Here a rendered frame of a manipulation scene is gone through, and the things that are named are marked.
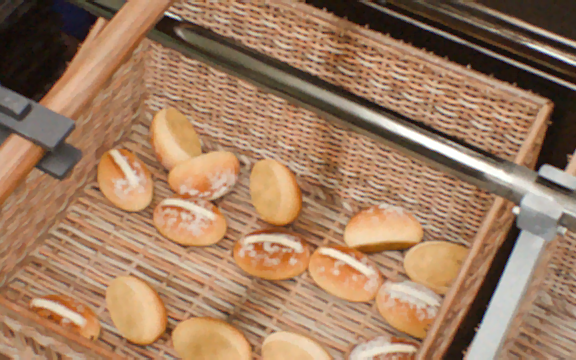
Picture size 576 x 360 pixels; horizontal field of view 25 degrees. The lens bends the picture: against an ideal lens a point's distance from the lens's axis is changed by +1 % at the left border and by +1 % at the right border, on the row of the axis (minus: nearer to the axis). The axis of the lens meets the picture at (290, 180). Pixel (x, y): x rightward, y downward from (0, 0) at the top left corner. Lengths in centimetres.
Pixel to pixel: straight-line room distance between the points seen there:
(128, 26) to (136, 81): 68
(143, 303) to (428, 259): 35
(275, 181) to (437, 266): 24
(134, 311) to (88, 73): 58
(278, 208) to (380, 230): 14
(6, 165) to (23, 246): 67
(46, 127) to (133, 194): 68
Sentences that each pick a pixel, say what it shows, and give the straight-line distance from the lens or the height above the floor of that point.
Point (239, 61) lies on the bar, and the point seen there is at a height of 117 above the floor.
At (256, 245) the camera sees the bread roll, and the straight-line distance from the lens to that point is 164.
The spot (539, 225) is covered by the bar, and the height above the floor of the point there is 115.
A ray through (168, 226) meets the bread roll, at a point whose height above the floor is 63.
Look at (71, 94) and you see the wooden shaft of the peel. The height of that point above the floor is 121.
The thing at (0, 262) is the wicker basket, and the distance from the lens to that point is 167.
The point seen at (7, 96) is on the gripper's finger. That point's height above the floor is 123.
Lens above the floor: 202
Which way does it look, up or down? 55 degrees down
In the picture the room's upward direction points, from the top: 2 degrees counter-clockwise
